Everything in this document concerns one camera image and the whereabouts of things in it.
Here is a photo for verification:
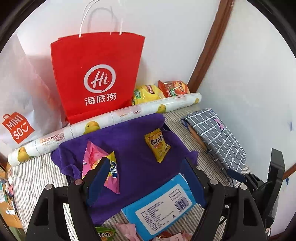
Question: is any green chicken snack packet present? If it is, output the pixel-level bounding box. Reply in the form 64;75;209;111
95;226;116;241

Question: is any red white lychee snack packet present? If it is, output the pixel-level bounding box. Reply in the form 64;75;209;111
152;230;193;241

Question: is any pink yellow snack packet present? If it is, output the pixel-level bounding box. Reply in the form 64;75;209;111
82;141;120;194

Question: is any grey checked folded cloth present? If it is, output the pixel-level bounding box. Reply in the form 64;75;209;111
181;108;246;173

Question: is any rolled duck print mat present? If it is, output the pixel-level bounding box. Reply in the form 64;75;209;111
7;92;202;167

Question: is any pink candy packet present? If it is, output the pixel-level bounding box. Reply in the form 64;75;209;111
116;223;140;241

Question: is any small yellow snack packet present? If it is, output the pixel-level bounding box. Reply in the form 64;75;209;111
144;128;171;163

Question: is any purple towel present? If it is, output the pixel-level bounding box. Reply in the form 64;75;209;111
51;113;198;225

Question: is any blue tissue pack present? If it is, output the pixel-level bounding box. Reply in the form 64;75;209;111
121;173;196;240

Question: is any red orange chips bag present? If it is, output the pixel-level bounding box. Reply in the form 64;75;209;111
158;80;190;97

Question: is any white Miniso plastic bag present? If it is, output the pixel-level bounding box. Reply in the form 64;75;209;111
1;35;66;149

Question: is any yellow chips bag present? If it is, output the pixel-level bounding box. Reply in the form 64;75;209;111
132;85;165;105

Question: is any red Haidilao paper bag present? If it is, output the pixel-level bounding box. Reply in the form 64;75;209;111
51;31;145;124

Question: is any brown wooden door frame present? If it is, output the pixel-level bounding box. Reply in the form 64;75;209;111
188;0;235;92

